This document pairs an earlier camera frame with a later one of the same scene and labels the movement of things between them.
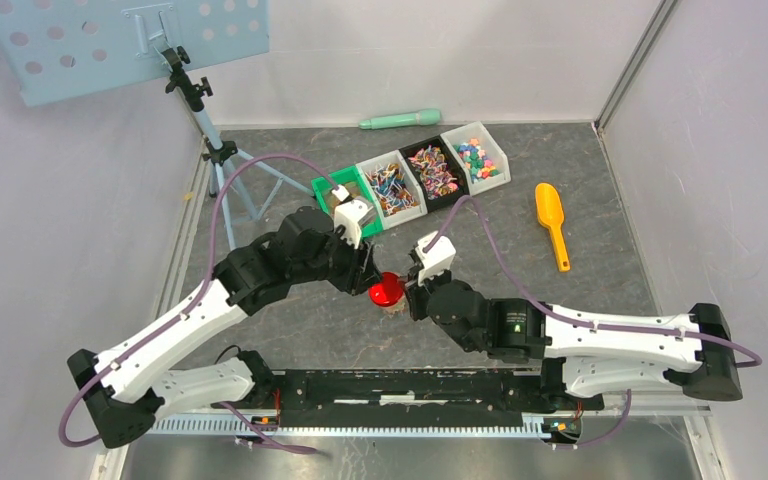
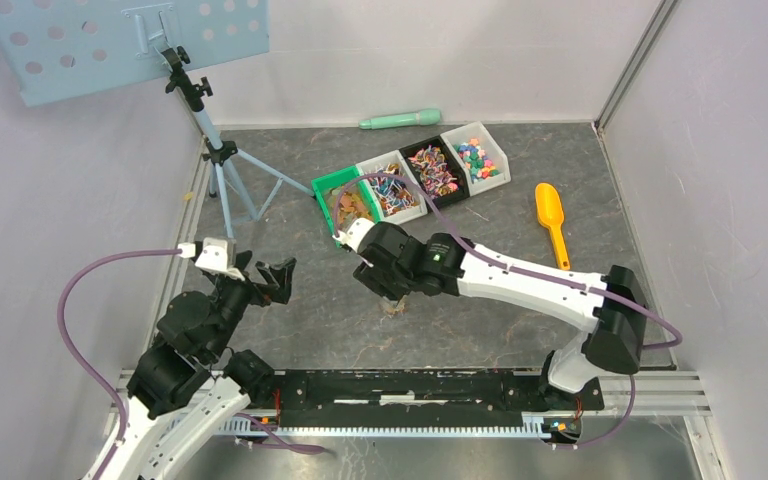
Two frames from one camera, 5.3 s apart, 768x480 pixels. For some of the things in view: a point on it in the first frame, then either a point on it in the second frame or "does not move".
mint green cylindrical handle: (422, 117) does not move
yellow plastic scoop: (550, 214) does not move
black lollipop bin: (436, 172) does not move
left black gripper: (361, 271) → (281, 272)
